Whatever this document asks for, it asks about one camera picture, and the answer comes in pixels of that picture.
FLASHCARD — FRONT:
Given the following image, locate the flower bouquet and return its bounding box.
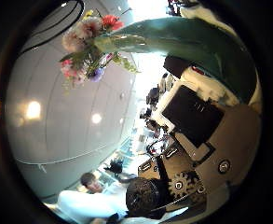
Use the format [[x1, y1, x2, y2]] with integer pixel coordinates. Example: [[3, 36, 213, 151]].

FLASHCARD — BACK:
[[60, 8, 258, 105]]

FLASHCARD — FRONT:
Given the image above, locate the seated person with dark hair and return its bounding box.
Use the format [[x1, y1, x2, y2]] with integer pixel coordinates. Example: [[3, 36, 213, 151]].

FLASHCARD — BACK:
[[56, 172, 129, 222]]

